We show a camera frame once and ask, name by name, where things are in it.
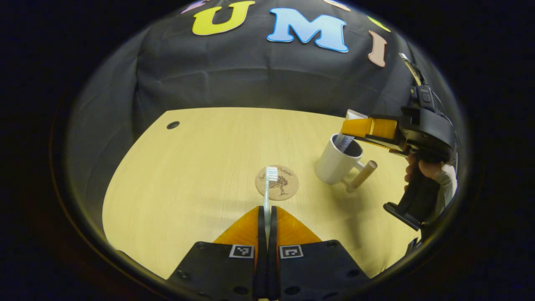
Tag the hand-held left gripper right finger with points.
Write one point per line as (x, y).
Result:
(273, 267)

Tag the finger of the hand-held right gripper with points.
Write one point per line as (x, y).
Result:
(388, 146)
(368, 127)

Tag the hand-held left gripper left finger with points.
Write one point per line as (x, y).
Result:
(261, 267)

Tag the white toothpaste tube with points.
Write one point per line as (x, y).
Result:
(345, 143)

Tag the white toothbrush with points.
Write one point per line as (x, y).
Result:
(268, 196)

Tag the round cork coaster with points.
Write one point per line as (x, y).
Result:
(288, 188)

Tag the black backdrop cloth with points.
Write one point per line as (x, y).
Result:
(250, 75)

